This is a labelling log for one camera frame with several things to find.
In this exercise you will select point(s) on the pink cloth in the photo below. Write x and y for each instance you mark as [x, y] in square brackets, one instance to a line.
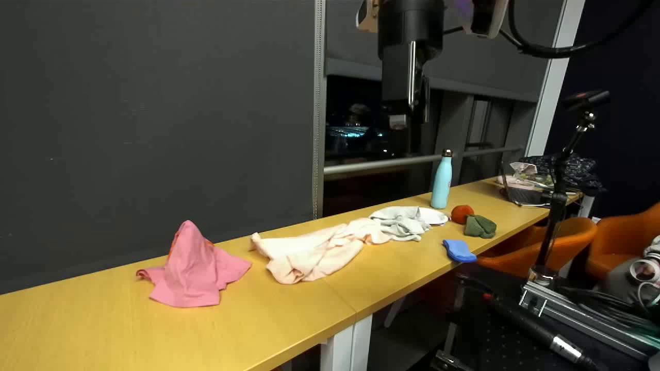
[192, 270]

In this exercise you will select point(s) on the grey window frame post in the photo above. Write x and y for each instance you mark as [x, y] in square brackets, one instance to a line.
[317, 103]

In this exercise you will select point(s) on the aluminium rail frame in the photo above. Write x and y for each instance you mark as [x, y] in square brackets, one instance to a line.
[583, 320]

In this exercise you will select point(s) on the red round object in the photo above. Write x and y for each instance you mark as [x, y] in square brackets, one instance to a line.
[463, 213]

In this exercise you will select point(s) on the dark patterned cloth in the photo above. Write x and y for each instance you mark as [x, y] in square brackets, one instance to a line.
[579, 171]

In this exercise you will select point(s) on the silver metal handrail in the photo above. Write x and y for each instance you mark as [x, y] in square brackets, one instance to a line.
[384, 165]

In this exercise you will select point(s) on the orange fabric chair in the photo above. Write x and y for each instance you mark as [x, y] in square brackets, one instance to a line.
[542, 243]
[621, 237]

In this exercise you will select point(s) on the black camera stand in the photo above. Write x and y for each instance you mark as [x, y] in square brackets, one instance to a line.
[558, 206]

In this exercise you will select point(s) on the peach shirt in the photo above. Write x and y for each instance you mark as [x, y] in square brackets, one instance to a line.
[310, 255]

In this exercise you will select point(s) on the white plate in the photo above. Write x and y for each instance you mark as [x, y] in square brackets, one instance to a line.
[438, 216]

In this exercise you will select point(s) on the white window pillar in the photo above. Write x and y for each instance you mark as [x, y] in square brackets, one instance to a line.
[548, 89]

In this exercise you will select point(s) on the white table leg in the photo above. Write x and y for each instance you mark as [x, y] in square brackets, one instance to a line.
[346, 347]

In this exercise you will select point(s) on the bowl with items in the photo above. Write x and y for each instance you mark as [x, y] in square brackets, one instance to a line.
[526, 181]

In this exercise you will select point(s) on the light blue bottle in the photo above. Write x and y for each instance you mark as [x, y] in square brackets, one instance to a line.
[442, 181]

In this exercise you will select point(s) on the blue cloth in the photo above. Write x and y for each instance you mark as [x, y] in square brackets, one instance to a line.
[459, 250]

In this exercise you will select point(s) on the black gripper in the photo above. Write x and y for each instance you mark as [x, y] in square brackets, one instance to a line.
[409, 22]

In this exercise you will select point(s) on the black pole silver tip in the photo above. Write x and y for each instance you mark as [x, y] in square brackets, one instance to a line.
[542, 332]

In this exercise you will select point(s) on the green cloth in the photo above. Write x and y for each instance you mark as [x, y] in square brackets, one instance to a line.
[479, 225]

